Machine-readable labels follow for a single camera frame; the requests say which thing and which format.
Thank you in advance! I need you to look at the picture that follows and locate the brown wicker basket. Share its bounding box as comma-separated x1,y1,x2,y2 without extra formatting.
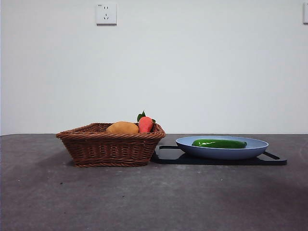
56,122,167,168

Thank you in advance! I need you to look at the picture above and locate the light blue round plate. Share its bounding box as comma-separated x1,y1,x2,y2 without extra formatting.
175,136,270,161

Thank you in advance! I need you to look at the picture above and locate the black flat tray with handles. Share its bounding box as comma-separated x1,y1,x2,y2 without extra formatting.
151,145,288,166

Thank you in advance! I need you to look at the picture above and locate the orange carrot with green leaves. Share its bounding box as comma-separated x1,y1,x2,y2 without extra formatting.
137,110,156,133

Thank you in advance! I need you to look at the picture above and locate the white wall power socket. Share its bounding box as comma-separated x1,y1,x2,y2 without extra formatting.
96,2,117,26

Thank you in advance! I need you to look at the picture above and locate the long green pepper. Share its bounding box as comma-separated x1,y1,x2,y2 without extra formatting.
192,139,247,149

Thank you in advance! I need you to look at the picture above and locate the yellow-brown potato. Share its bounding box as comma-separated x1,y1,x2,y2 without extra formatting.
106,121,140,134

